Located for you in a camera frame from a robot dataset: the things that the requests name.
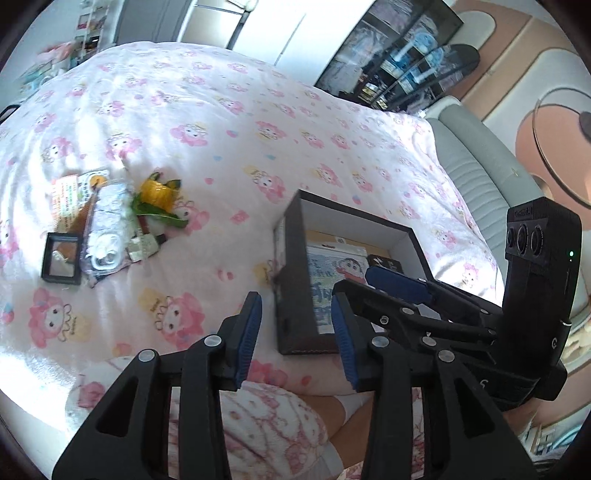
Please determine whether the white wardrobe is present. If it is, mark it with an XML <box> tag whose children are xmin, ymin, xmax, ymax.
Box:
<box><xmin>180</xmin><ymin>0</ymin><xmax>375</xmax><ymax>86</ymax></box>

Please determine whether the sticker card with yellow figure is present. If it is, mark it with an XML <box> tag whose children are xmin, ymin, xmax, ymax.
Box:
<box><xmin>78</xmin><ymin>168</ymin><xmax>109</xmax><ymax>190</ymax></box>

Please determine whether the pink and white card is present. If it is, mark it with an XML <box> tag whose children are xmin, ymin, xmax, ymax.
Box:
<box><xmin>50</xmin><ymin>173</ymin><xmax>93</xmax><ymax>232</ymax></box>

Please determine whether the black box with colourful print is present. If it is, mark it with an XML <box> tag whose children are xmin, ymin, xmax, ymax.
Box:
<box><xmin>367</xmin><ymin>251</ymin><xmax>402</xmax><ymax>273</ymax></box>

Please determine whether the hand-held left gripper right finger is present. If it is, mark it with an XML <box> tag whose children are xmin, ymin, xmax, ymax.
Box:
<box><xmin>331</xmin><ymin>294</ymin><xmax>539</xmax><ymax>480</ymax></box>

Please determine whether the metal ring wall lamp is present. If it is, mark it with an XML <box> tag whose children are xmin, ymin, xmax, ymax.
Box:
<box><xmin>532</xmin><ymin>85</ymin><xmax>591</xmax><ymax>209</ymax></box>

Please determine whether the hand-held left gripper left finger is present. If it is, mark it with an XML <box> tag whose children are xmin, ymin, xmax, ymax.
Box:
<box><xmin>52</xmin><ymin>292</ymin><xmax>263</xmax><ymax>480</ymax></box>

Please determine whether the small black square mirror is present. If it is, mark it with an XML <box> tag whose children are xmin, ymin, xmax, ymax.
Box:
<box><xmin>41</xmin><ymin>232</ymin><xmax>86</xmax><ymax>284</ymax></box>

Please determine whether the orange tube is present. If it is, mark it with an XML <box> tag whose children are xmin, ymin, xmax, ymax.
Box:
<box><xmin>65</xmin><ymin>191</ymin><xmax>100</xmax><ymax>234</ymax></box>

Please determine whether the dark skateboard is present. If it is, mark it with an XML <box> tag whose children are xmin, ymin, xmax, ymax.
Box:
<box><xmin>392</xmin><ymin>44</ymin><xmax>481</xmax><ymax>112</ymax></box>

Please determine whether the pink cloth bundle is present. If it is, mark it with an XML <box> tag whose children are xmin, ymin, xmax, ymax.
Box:
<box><xmin>37</xmin><ymin>41</ymin><xmax>77</xmax><ymax>63</ymax></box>

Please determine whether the white rack shelf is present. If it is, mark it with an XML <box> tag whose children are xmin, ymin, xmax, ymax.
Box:
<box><xmin>74</xmin><ymin>0</ymin><xmax>116</xmax><ymax>52</ymax></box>

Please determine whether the yellow and green toy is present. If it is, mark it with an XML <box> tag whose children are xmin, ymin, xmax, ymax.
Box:
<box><xmin>129</xmin><ymin>172</ymin><xmax>190</xmax><ymax>229</ymax></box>

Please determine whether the yellow flat box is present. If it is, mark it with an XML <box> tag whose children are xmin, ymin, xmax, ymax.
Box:
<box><xmin>305</xmin><ymin>230</ymin><xmax>368</xmax><ymax>252</ymax></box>

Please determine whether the silvery packet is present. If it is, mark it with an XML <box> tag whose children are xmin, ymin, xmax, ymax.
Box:
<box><xmin>126</xmin><ymin>233</ymin><xmax>160</xmax><ymax>265</ymax></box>

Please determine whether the pink printed pajamas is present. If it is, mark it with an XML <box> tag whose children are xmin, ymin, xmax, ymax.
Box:
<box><xmin>65</xmin><ymin>357</ymin><xmax>345</xmax><ymax>480</ymax></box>

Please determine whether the pink printed blanket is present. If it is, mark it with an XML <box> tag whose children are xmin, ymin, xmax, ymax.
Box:
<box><xmin>0</xmin><ymin>41</ymin><xmax>504</xmax><ymax>416</ymax></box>

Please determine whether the grey padded headboard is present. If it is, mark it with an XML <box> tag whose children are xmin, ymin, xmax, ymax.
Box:
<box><xmin>425</xmin><ymin>97</ymin><xmax>555</xmax><ymax>305</ymax></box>

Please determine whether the cartoon picture board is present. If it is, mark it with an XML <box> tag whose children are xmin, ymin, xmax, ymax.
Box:
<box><xmin>305</xmin><ymin>244</ymin><xmax>370</xmax><ymax>335</ymax></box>

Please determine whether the person's leg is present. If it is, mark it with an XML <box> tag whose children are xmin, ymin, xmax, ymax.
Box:
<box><xmin>300</xmin><ymin>394</ymin><xmax>375</xmax><ymax>457</ymax></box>

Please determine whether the dark display cabinet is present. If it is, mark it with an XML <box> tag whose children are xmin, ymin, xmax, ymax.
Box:
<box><xmin>314</xmin><ymin>0</ymin><xmax>465</xmax><ymax>112</ymax></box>

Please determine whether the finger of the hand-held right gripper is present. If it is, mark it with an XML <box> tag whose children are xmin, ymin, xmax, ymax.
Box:
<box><xmin>365</xmin><ymin>267</ymin><xmax>506</xmax><ymax>324</ymax></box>
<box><xmin>332</xmin><ymin>278</ymin><xmax>502</xmax><ymax>361</ymax></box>

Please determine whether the black container box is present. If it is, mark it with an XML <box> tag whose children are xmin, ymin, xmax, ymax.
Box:
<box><xmin>272</xmin><ymin>189</ymin><xmax>435</xmax><ymax>356</ymax></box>

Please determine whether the grey door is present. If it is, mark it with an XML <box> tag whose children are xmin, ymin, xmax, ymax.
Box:
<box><xmin>115</xmin><ymin>0</ymin><xmax>185</xmax><ymax>47</ymax></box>

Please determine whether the clear bag of white earbuds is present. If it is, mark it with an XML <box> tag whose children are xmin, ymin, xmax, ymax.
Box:
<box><xmin>78</xmin><ymin>182</ymin><xmax>134</xmax><ymax>289</ymax></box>

